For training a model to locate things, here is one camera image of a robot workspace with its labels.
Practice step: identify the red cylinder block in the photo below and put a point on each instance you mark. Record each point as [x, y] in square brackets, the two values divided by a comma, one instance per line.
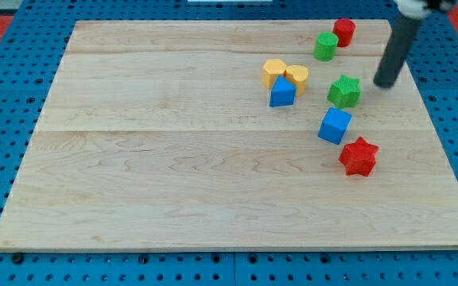
[344, 28]

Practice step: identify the green cylinder block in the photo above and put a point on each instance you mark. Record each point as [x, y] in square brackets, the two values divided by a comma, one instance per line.
[325, 47]

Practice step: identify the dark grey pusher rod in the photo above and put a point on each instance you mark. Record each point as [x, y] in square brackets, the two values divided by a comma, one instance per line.
[397, 49]

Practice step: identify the yellow heart block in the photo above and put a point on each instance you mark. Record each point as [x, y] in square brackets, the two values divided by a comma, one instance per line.
[298, 76]

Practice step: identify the blue triangle block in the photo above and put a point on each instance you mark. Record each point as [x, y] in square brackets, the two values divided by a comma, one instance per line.
[283, 93]

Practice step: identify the wooden board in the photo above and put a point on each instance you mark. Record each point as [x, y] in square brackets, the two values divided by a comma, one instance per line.
[157, 136]

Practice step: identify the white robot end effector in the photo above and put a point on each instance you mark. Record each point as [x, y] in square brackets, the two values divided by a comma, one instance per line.
[420, 9]

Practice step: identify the blue cube block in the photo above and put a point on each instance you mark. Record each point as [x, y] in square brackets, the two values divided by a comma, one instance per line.
[334, 125]

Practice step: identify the red star block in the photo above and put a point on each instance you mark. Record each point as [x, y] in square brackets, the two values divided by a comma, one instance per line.
[358, 158]

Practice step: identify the green star block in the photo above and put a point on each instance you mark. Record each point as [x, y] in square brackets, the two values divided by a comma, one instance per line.
[344, 92]

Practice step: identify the yellow hexagon block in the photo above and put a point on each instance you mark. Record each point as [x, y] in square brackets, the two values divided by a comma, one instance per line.
[271, 69]

